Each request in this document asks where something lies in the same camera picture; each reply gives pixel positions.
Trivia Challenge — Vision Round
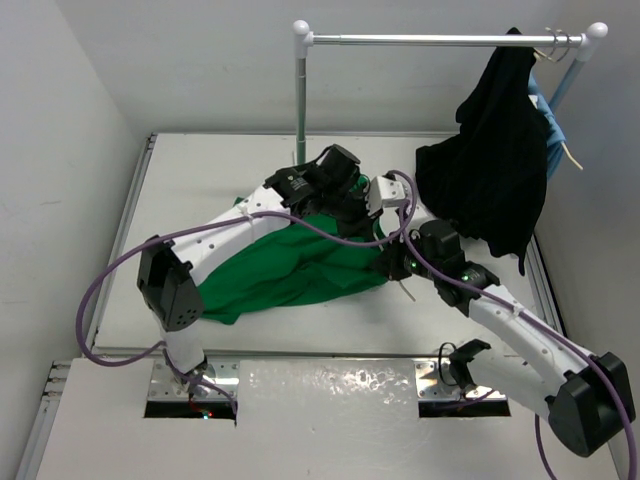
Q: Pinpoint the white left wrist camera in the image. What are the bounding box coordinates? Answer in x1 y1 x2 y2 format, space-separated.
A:
365 173 414 219

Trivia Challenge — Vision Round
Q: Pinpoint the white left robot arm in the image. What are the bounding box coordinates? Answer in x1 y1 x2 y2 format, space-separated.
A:
137 145 397 375

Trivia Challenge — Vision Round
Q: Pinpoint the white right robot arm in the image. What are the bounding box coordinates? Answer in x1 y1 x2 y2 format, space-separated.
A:
373 220 636 457

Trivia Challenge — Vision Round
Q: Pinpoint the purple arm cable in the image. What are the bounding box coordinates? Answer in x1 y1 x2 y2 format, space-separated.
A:
74 169 419 416
397 204 634 480

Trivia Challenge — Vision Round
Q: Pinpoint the black hanging t-shirt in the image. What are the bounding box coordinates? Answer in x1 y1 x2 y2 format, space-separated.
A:
415 47 550 272

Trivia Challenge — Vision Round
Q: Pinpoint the green t-shirt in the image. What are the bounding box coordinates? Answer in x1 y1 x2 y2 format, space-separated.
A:
199 224 387 325

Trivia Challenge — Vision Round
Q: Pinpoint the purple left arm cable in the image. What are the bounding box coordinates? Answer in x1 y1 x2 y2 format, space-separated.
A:
74 169 419 416

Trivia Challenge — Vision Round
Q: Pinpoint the silver clothes rack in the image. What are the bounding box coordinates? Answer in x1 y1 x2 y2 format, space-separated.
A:
292 20 609 164

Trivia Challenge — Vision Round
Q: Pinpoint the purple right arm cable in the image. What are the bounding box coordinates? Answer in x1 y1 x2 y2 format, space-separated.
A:
397 204 634 480

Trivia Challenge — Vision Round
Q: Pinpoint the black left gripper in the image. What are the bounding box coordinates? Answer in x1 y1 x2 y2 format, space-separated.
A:
319 182 382 241

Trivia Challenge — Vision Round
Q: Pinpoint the light blue hanging shirt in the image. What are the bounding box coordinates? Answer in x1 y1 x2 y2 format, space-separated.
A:
528 73 566 179

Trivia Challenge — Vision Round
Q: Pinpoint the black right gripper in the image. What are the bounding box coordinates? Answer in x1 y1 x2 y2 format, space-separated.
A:
371 228 441 281

